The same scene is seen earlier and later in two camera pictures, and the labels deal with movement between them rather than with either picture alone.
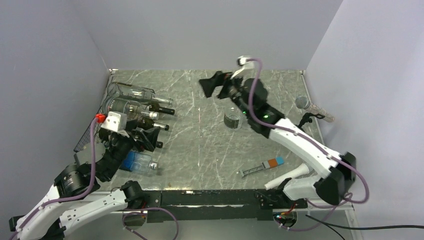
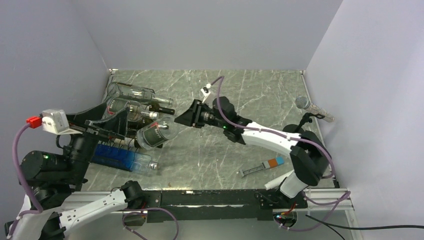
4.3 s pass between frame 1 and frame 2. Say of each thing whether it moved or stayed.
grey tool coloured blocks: stayed
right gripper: moved
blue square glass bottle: stayed
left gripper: moved
